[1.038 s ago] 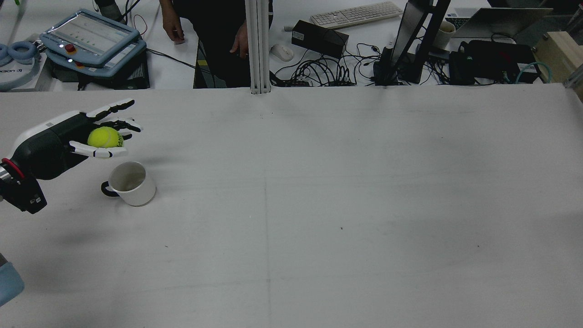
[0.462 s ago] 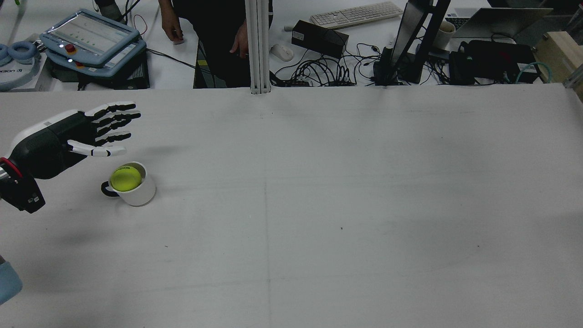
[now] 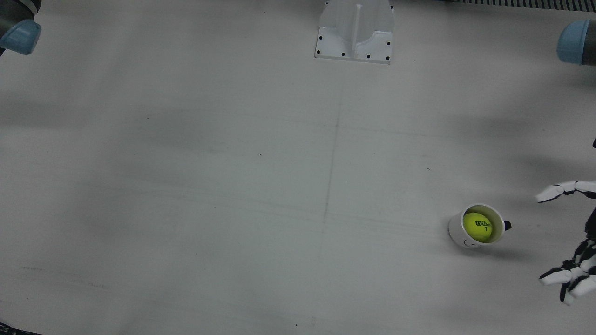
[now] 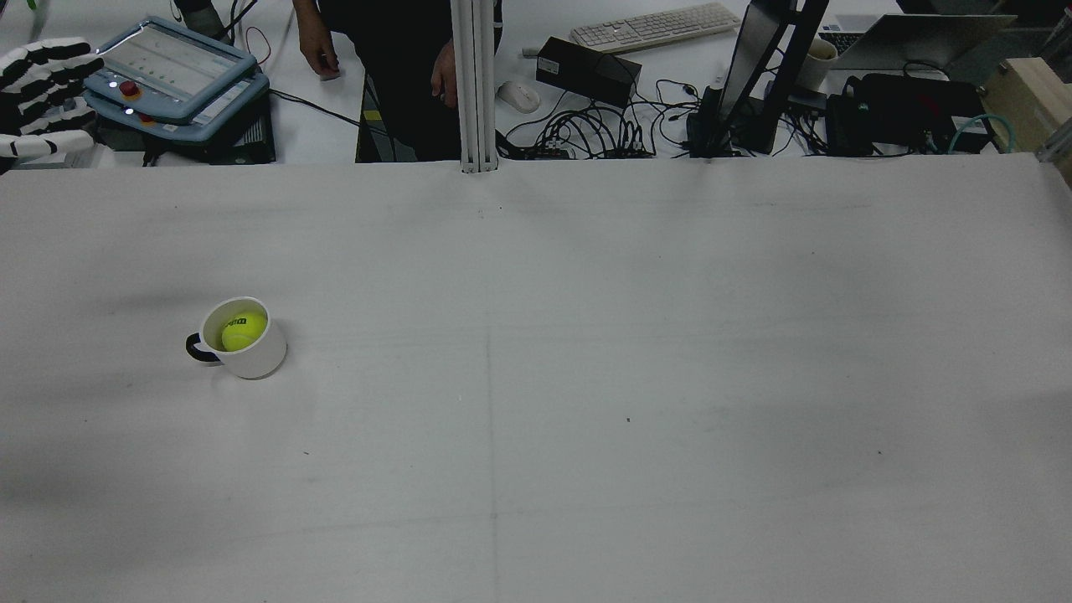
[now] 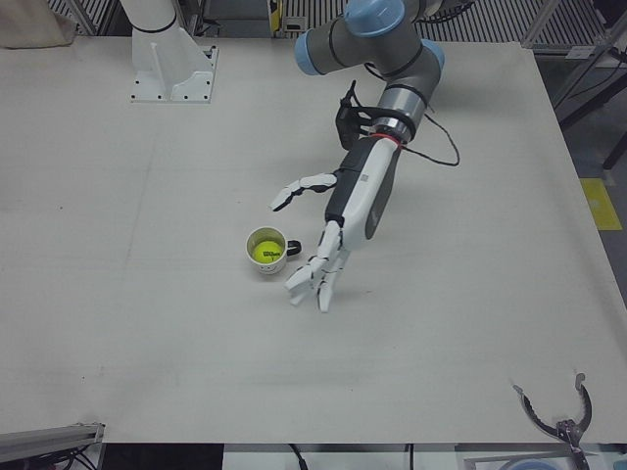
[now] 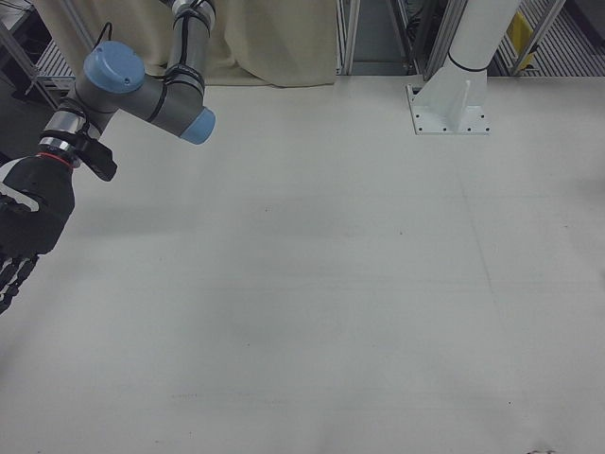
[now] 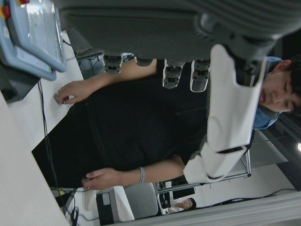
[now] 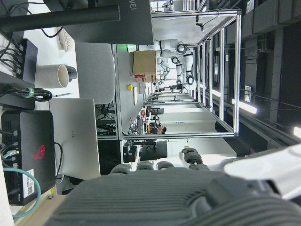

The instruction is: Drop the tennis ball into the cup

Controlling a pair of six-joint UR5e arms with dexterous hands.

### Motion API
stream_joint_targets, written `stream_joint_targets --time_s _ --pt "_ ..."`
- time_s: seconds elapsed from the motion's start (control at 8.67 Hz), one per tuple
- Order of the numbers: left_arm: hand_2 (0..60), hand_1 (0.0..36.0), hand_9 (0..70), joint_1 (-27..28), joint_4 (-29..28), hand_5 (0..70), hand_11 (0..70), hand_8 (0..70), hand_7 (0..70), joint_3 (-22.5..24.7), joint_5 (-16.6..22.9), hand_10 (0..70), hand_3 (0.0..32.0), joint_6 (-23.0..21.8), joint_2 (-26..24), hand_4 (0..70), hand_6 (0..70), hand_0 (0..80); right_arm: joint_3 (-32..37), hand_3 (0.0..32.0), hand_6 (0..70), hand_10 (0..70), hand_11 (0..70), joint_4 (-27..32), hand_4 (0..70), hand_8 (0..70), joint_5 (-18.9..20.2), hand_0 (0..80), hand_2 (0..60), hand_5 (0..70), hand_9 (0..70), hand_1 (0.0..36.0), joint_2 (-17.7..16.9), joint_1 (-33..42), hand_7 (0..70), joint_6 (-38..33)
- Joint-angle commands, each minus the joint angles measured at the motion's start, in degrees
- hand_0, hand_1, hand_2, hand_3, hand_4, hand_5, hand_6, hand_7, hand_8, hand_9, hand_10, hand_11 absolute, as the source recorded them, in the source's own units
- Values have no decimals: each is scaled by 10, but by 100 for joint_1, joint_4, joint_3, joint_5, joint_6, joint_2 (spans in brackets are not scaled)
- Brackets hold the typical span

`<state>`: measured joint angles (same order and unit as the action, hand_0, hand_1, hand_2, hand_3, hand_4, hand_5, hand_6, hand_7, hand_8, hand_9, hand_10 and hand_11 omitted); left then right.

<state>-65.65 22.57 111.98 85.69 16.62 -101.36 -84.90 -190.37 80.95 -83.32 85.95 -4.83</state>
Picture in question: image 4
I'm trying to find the teal cable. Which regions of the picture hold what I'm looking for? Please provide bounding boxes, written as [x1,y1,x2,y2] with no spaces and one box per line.
[946,113,1018,156]

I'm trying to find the yellow tennis ball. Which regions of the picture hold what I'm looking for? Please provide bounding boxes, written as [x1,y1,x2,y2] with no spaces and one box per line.
[221,312,268,353]

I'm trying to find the blue grey teach pendant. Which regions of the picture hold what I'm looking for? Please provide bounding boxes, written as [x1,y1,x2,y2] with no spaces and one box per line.
[86,74,271,150]
[85,16,258,126]

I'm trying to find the black monitor with stand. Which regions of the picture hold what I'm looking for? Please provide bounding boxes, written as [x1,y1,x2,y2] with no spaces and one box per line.
[687,0,830,158]

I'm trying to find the aluminium profile post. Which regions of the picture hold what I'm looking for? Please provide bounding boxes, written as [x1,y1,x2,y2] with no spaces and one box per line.
[450,0,502,174]

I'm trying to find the black rectangular box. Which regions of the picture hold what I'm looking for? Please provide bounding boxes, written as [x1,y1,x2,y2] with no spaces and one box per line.
[536,36,643,108]

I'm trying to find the person in dark clothes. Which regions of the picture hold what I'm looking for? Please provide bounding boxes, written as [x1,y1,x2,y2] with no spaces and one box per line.
[292,0,503,163]

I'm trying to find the white computer mouse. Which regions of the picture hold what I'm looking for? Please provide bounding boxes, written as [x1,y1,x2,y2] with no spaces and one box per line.
[497,80,542,115]

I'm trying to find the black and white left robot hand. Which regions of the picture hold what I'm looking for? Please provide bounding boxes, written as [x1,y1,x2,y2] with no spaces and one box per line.
[0,38,106,162]

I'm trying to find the white paper cup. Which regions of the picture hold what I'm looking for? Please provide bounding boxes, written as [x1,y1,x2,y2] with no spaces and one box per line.
[796,38,840,91]

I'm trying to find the white mug with black handle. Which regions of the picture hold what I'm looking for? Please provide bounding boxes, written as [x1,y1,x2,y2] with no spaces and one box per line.
[185,296,288,380]

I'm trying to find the black pendant cable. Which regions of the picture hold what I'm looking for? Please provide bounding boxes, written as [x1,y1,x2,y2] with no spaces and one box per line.
[268,88,369,128]

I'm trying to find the grey laptop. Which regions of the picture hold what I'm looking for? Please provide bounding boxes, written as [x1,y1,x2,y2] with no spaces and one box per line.
[819,13,1018,72]

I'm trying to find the person's left hand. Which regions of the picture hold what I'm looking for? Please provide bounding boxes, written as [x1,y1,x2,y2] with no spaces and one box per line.
[430,40,458,108]

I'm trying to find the black bag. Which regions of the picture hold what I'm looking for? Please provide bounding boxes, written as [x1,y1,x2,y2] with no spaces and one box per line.
[825,73,993,157]

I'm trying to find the person's right hand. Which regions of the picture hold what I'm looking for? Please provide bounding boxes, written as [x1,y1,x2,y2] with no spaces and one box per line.
[298,25,341,80]

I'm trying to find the wooden box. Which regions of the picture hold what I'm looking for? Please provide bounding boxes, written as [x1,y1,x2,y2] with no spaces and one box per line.
[980,57,1072,187]

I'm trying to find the black cable tangle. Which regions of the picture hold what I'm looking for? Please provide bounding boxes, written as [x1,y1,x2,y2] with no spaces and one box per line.
[496,77,713,162]

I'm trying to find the white keyboard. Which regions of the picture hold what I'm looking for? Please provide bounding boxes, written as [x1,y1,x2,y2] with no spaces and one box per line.
[569,2,743,54]

